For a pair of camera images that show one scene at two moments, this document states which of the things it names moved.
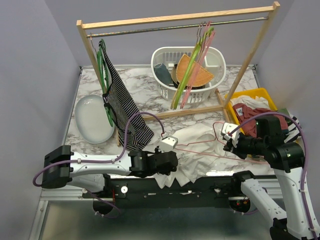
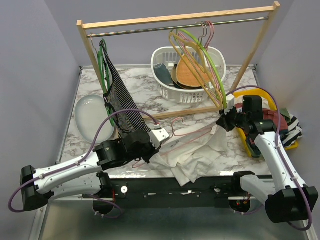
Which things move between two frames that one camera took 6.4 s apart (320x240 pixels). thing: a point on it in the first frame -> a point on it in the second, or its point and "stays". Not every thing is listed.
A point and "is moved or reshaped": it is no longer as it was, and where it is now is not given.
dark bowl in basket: [175, 82] stays
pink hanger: [218, 141] -> [207, 130]
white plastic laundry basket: [170, 65] stays
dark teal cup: [162, 74] stays
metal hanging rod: [167, 27] stays
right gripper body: [247, 144] -> [233, 119]
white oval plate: [92, 120] stays
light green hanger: [209, 32] -> [210, 60]
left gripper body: [166, 173] -> [146, 154]
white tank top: [200, 152] is moved or reshaped
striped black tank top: [133, 131] stays
